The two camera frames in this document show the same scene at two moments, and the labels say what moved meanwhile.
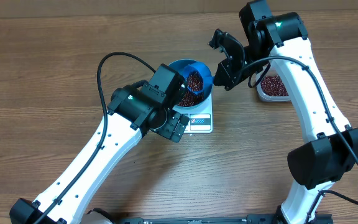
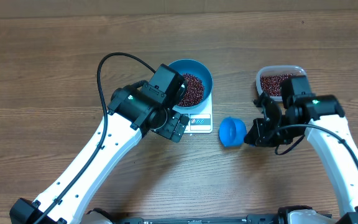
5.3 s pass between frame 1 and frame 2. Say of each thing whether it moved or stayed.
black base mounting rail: stayed
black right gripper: moved
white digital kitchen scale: stayed
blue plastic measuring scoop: moved
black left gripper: stayed
